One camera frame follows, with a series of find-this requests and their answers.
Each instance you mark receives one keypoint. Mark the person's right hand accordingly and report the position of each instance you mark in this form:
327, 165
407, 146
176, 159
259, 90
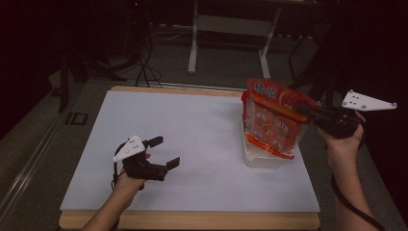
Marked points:
343, 147

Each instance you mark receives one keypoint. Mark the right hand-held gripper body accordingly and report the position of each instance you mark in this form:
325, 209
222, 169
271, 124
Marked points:
340, 123

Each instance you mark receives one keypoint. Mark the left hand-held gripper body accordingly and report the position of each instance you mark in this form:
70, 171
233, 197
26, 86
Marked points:
130, 149

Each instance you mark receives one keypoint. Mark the white metal desk frame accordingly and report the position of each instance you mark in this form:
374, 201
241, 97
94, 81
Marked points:
232, 25

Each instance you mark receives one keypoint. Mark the large clear orange packet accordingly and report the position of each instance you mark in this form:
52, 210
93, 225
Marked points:
272, 118

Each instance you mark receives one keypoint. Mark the white plastic container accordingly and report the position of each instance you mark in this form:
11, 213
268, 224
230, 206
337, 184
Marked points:
260, 160

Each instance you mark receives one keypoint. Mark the black metal stand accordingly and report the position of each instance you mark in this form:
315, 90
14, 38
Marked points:
316, 73
64, 83

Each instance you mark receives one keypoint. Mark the person's left hand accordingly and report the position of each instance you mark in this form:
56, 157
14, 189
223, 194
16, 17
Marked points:
128, 184

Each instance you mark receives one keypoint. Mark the white table sheet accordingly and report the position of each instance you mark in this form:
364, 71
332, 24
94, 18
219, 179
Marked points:
198, 106

